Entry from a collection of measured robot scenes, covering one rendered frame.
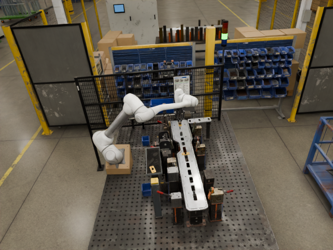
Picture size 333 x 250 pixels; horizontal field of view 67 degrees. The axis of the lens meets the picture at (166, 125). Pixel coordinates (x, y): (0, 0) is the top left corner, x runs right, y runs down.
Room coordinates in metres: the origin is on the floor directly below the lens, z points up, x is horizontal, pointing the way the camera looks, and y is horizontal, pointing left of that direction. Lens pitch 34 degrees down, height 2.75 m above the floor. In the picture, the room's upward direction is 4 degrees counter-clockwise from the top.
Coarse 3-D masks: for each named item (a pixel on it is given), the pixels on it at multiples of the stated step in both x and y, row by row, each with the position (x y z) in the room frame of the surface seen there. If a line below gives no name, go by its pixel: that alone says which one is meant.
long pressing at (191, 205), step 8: (184, 120) 2.70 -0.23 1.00; (176, 128) 2.52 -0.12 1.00; (184, 128) 2.51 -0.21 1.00; (176, 136) 2.36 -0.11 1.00; (184, 136) 2.35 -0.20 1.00; (192, 152) 2.06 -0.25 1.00; (184, 160) 1.94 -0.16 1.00; (192, 160) 1.94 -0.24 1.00; (184, 168) 1.83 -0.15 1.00; (192, 168) 1.82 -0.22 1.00; (184, 176) 1.72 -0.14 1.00; (192, 176) 1.71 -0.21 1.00; (184, 184) 1.62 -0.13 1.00; (192, 184) 1.62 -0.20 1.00; (200, 184) 1.61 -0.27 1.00; (184, 192) 1.52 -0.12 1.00; (192, 192) 1.52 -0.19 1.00; (200, 192) 1.51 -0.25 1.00; (184, 200) 1.45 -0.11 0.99; (192, 200) 1.43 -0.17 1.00; (200, 200) 1.43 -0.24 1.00; (192, 208) 1.35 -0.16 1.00; (200, 208) 1.35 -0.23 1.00
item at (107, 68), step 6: (96, 54) 5.53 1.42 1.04; (102, 54) 5.49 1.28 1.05; (96, 60) 5.13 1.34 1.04; (102, 60) 5.29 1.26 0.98; (108, 60) 5.99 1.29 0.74; (108, 66) 5.53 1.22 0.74; (108, 72) 5.17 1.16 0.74; (102, 78) 5.35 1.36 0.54; (108, 78) 4.95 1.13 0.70; (102, 84) 5.26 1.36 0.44; (108, 84) 4.94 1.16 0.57; (108, 90) 4.95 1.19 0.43; (114, 90) 4.96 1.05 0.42; (114, 96) 4.95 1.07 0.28
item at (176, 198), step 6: (174, 192) 1.48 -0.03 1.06; (180, 192) 1.48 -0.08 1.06; (174, 198) 1.42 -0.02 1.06; (180, 198) 1.42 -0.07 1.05; (174, 204) 1.42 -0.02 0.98; (180, 204) 1.42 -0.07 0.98; (174, 210) 1.42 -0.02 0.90; (180, 210) 1.42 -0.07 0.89; (174, 216) 1.42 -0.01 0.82; (180, 216) 1.42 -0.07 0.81; (174, 222) 1.42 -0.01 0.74; (180, 222) 1.43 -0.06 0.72
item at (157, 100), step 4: (152, 100) 3.02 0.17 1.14; (156, 100) 3.02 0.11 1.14; (160, 100) 3.02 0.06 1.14; (164, 100) 3.01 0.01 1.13; (168, 100) 3.01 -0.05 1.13; (172, 100) 3.01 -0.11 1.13; (152, 104) 3.02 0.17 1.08; (156, 104) 3.02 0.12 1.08; (160, 104) 3.02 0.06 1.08; (160, 112) 2.86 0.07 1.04; (168, 112) 2.85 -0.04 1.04; (172, 112) 2.85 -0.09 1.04
